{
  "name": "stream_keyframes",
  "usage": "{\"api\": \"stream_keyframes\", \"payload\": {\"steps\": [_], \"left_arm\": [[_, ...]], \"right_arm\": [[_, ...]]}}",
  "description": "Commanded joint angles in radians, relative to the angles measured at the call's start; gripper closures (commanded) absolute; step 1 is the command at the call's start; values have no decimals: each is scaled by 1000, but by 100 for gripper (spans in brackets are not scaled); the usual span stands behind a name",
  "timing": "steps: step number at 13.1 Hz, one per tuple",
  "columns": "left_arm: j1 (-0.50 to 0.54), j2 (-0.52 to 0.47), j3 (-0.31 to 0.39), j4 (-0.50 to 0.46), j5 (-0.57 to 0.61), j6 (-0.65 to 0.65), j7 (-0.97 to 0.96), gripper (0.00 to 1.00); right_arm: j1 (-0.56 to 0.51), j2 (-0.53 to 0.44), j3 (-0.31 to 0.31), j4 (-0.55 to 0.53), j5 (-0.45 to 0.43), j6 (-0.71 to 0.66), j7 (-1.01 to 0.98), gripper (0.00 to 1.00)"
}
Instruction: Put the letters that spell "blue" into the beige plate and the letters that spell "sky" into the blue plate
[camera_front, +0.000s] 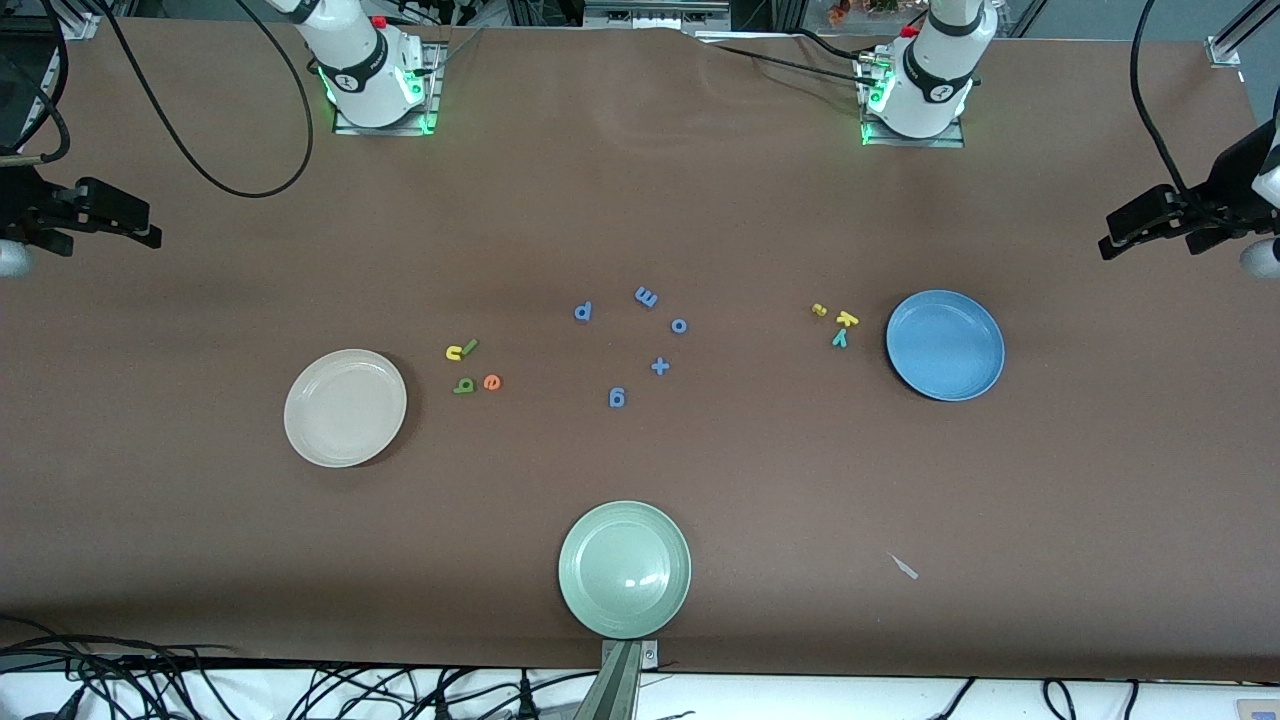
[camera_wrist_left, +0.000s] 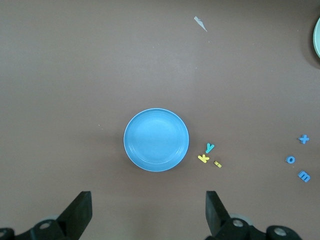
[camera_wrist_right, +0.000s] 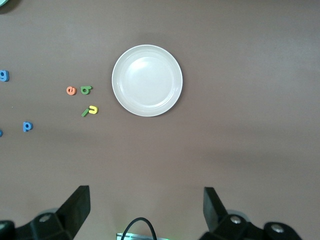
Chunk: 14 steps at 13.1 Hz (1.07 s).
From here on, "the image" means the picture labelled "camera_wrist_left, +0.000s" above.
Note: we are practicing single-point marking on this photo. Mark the yellow foam letter k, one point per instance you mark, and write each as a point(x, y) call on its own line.
point(203, 158)

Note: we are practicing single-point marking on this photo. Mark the blue plate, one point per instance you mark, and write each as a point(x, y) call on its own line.
point(156, 140)

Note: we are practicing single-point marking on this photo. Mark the blue foam letter m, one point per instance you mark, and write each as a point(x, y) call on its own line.
point(304, 176)

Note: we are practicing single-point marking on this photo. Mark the blue foam plus sign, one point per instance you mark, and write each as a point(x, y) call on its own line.
point(304, 139)

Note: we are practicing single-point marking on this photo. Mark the teal foam letter y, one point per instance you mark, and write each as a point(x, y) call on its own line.
point(208, 148)

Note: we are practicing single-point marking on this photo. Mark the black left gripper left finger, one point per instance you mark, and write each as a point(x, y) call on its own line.
point(72, 220)

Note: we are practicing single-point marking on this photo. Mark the brown table cover sheet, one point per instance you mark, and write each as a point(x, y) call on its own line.
point(75, 75)

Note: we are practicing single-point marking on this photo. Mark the white paper scrap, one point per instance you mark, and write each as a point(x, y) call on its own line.
point(200, 23)

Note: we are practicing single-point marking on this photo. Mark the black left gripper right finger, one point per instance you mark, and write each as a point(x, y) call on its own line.
point(220, 220)

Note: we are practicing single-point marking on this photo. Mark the yellow foam letter i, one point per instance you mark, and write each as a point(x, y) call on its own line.
point(218, 164)

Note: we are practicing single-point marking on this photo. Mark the pale green plate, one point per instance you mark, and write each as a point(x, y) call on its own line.
point(317, 37)

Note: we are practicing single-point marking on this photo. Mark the blue foam letter o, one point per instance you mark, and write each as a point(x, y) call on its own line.
point(287, 159)

